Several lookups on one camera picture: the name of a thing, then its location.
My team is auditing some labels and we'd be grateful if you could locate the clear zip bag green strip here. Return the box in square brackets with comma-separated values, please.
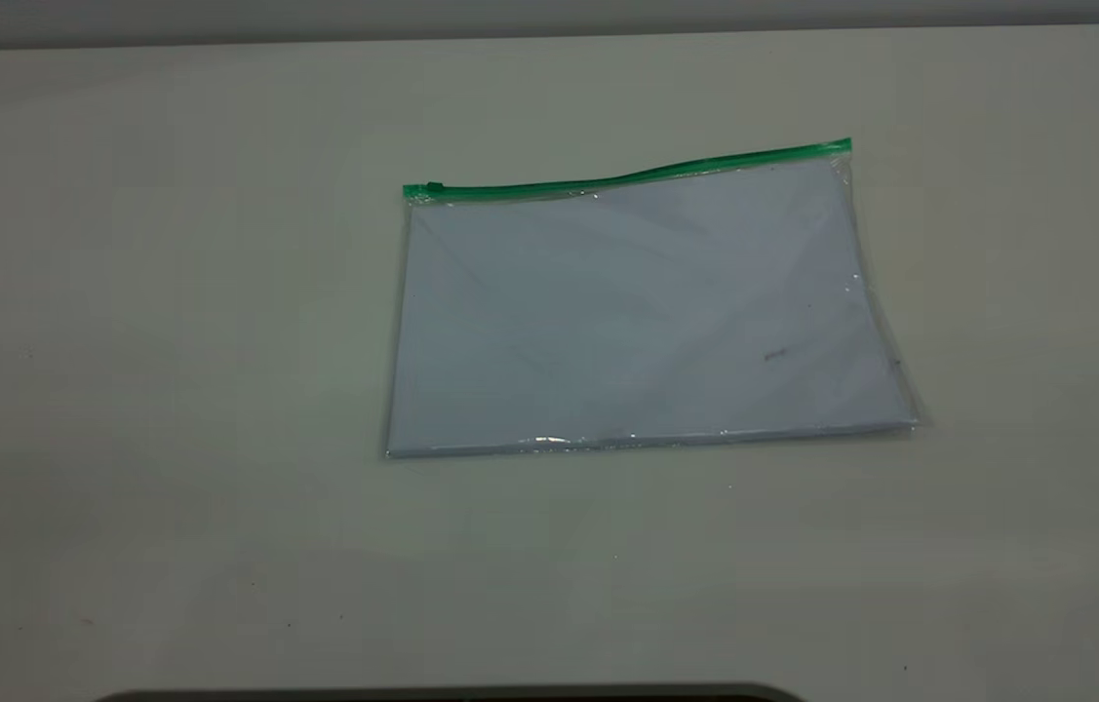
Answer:
[383, 137, 922, 459]

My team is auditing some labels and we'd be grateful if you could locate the white paper sheets stack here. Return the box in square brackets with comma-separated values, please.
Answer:
[389, 161, 913, 455]

